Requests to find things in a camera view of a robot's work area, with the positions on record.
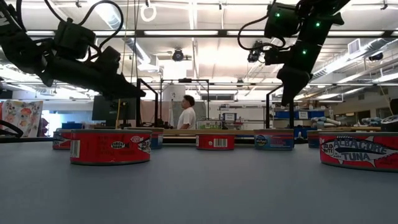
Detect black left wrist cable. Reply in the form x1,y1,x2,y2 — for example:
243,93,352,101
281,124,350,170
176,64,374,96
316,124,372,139
15,0,125,63

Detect colourful printed cloth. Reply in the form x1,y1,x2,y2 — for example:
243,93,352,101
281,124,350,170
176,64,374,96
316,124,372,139
1,99,44,138

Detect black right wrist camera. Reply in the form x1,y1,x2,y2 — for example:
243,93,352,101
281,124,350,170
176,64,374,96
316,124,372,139
263,46,292,66

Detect black table frame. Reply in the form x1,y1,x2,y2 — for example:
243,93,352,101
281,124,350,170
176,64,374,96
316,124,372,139
0,136,72,144

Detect white sign blue frame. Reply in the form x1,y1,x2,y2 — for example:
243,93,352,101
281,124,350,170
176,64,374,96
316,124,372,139
222,111,238,123

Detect red albacore tuna can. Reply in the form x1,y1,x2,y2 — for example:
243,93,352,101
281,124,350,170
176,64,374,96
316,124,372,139
318,131,398,174
195,133,236,151
69,129,152,166
52,128,72,151

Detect person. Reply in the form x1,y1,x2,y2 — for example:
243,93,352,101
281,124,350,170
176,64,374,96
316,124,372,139
176,95,197,131

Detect black computer monitor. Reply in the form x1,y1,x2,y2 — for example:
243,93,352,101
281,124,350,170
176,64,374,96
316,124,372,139
91,95,137,122

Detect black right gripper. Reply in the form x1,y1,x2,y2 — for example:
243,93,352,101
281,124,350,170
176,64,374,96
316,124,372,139
277,12,345,105

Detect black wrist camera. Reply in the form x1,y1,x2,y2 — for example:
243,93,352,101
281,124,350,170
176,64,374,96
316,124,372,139
263,46,292,66
94,45,122,73

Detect blue table mat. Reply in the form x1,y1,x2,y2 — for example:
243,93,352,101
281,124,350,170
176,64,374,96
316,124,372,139
0,136,398,224

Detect blue storage bins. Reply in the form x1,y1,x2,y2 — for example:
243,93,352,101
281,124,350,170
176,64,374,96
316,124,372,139
275,110,326,121

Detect black round object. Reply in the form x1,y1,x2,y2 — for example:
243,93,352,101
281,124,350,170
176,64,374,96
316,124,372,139
380,114,398,133

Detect wooden shelf black wire frame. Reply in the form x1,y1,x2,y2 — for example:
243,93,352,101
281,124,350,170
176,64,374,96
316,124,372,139
136,77,295,147

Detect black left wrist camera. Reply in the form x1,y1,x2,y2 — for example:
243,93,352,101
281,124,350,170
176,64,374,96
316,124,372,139
94,45,122,73

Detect yellow hanging cable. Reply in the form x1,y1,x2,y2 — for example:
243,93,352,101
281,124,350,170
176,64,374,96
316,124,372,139
115,0,130,129

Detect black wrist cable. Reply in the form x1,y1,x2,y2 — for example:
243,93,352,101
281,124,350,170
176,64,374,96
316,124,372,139
238,15,282,52
15,0,125,63

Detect wooden workbench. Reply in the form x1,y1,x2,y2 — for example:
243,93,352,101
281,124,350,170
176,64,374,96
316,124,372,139
323,126,382,133

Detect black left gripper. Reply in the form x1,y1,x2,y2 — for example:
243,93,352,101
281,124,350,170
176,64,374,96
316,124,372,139
40,58,146,101

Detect white hanging ring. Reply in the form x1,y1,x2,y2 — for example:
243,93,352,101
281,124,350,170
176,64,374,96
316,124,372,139
139,2,157,23

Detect thick black curved cable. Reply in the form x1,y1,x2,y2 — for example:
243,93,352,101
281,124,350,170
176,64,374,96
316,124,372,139
0,119,25,139

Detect white ceiling air vent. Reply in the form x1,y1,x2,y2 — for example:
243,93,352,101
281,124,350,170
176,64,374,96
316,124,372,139
347,38,361,56

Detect thin black gantry frame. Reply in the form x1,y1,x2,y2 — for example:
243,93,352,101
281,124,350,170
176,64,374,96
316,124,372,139
159,77,211,129

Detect blue bin white print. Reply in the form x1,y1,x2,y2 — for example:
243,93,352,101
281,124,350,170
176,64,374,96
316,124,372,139
294,126,309,144

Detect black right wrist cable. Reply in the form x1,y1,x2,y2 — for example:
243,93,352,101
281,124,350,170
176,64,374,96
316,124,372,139
238,15,282,52

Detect blue tuna can gold lid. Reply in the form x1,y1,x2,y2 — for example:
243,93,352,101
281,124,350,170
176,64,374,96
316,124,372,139
254,128,295,152
124,126,165,151

